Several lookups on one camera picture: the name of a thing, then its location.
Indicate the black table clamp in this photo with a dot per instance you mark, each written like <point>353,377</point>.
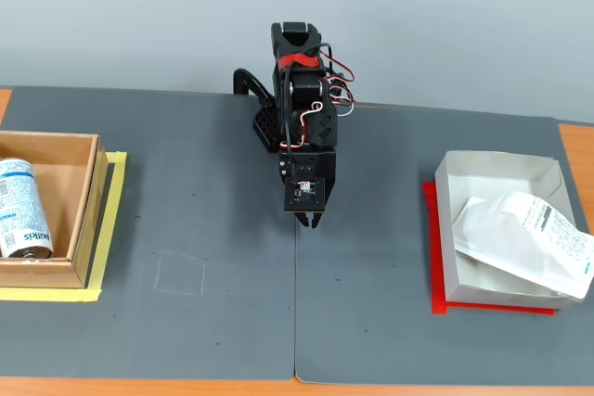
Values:
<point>241,78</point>

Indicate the red tape on arm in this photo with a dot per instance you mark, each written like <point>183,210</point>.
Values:
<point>301,61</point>

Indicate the dark gray mat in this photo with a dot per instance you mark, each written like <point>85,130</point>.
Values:
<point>371,275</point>
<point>162,182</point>

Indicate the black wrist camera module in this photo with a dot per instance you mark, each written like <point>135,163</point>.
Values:
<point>292,201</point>

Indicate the white blue Milkis can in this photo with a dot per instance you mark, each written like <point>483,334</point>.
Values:
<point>18,210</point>

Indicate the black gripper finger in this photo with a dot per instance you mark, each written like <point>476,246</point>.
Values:
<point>304,219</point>
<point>318,220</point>

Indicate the gray paper box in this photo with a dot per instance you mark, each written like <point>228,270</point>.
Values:
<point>501,171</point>

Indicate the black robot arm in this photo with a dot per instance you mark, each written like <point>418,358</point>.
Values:
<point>306,85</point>

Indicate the yellow tape frame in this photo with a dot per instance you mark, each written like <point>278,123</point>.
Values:
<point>109,229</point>

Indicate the packaged sandwich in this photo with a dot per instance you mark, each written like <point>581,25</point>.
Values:
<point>510,238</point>

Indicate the brown cardboard box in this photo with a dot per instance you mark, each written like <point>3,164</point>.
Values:
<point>60,182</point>

